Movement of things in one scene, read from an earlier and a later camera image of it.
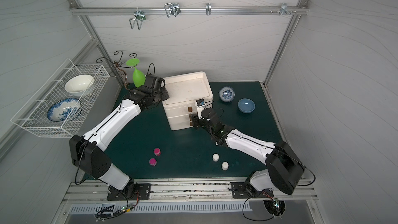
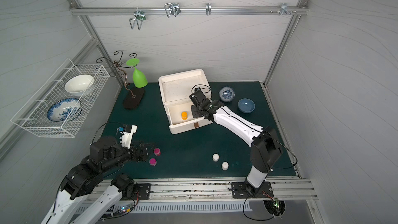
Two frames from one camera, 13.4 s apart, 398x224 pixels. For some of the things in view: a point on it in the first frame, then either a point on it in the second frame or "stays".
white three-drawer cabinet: x=184 y=89 stays
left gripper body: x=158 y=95 to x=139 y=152
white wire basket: x=58 y=107 stays
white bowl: x=78 y=84 stays
